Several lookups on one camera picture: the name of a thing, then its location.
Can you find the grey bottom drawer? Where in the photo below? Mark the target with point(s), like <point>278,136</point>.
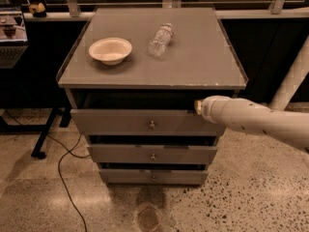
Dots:
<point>153,177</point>

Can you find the grey middle drawer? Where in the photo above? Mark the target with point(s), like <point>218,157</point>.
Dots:
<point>151,154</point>

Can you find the grey drawer cabinet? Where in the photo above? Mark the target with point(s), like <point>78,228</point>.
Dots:
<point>196,64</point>

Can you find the round floor drain cover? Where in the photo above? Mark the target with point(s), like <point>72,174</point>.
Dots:
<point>148,219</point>

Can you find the small yellow black object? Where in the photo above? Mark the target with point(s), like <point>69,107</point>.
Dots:
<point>37,9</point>

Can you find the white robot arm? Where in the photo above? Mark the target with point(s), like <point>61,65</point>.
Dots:
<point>238,114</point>

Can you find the open laptop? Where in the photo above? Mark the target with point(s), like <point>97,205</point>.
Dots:
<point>13,36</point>

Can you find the clear plastic water bottle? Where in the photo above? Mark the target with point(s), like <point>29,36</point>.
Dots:
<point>161,39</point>

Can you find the black desk frame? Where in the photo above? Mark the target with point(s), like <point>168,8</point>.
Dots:
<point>41,129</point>

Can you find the grey drawer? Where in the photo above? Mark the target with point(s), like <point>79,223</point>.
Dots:
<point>151,154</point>
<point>153,177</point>
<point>143,122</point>

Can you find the grey top drawer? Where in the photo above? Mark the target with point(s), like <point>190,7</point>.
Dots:
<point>143,122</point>

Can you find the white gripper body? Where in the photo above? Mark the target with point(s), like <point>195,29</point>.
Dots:
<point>207,109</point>

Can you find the white paper bowl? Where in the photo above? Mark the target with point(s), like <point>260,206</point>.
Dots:
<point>110,51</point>

